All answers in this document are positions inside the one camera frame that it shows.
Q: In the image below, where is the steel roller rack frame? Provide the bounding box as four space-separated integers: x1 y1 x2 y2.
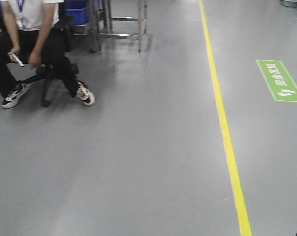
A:
71 0 148 53

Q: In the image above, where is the small blue bins background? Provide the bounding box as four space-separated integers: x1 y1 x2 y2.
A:
65 0 88 25

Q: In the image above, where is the seated person white shirt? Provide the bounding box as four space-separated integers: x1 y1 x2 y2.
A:
0 0 95 109

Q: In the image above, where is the yellow floor tape line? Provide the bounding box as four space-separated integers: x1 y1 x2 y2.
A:
199 0 253 236

